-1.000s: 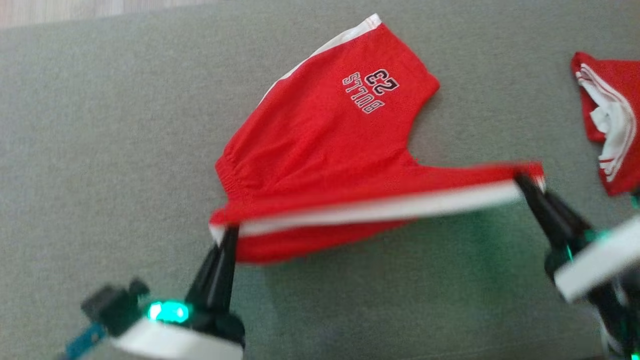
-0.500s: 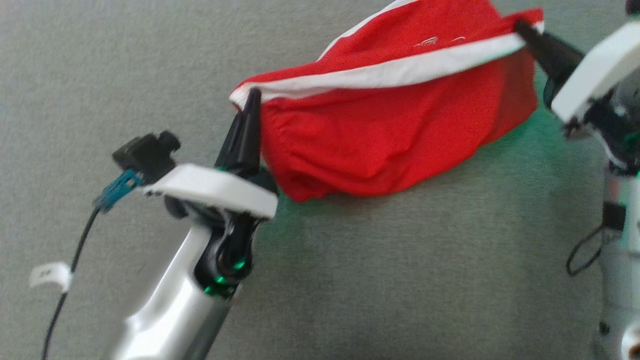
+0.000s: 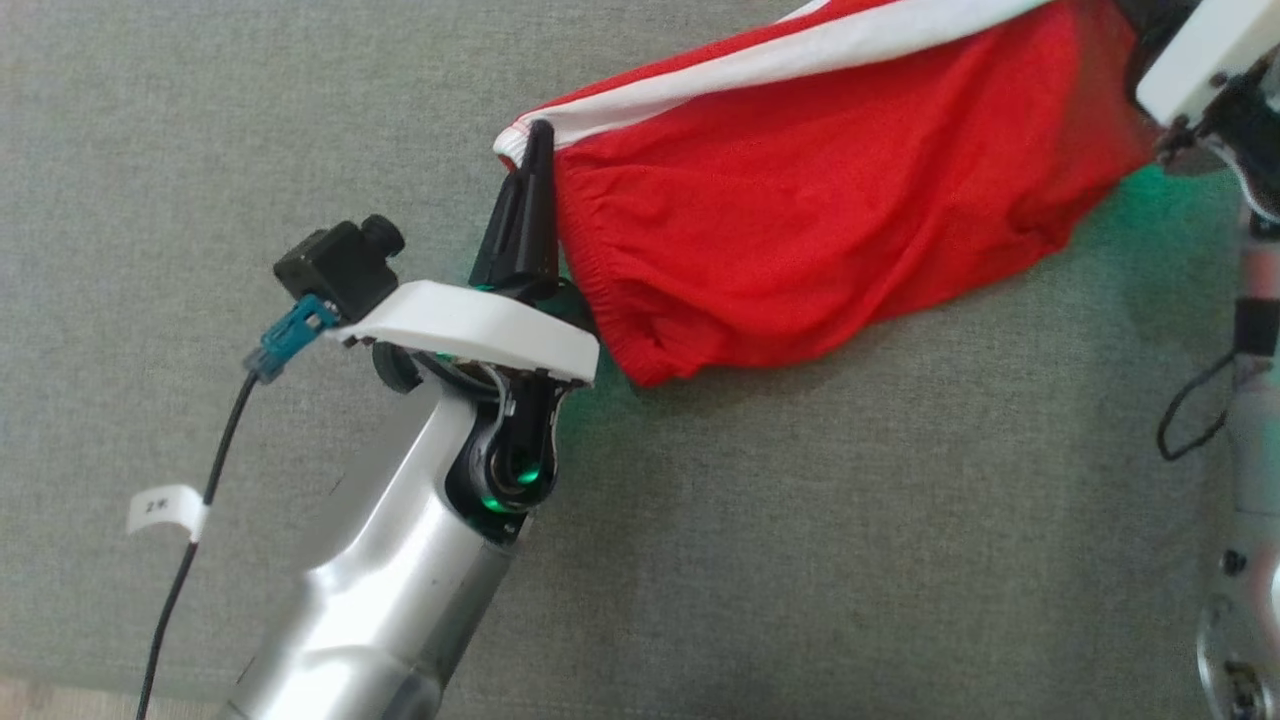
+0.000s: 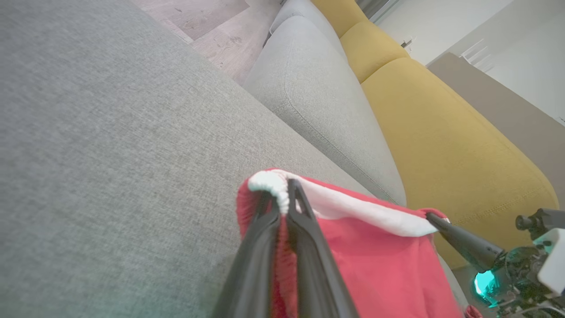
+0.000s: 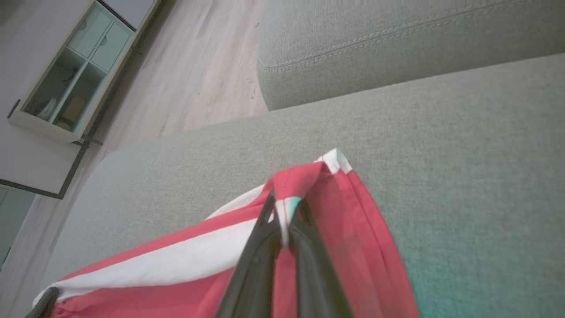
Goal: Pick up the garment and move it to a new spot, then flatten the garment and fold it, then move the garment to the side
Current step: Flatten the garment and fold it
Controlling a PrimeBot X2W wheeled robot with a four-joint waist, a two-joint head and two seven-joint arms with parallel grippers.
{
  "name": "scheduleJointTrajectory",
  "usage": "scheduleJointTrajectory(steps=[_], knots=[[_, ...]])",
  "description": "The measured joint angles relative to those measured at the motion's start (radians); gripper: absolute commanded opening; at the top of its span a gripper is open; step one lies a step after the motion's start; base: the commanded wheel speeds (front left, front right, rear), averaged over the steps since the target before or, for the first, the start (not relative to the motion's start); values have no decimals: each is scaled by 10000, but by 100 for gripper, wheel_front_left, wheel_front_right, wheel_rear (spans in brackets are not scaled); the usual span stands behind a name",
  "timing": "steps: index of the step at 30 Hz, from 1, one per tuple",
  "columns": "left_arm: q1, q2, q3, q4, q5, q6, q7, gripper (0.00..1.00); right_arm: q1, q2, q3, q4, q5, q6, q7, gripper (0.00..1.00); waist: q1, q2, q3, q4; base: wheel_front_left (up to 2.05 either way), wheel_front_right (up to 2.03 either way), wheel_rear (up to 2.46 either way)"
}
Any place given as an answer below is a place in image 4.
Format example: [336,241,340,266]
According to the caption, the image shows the red shorts with white stripe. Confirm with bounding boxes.
[236,169,464,318]

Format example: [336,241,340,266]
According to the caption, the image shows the small yellow sofa backrest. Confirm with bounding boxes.
[310,0,369,38]
[339,20,410,84]

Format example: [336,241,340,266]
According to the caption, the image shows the wide yellow sofa backrest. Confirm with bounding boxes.
[361,57,560,270]

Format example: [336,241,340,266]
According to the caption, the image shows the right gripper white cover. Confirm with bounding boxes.
[425,212,565,318]

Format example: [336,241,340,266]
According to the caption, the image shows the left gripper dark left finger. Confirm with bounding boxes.
[212,194,283,318]

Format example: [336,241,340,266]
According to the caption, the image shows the large grey sofa chaise cushion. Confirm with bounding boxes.
[0,0,468,318]

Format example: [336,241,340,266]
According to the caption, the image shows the grey sofa seat cushion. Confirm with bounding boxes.
[269,0,349,62]
[243,15,407,207]

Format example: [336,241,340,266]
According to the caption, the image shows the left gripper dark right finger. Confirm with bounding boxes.
[286,178,359,318]

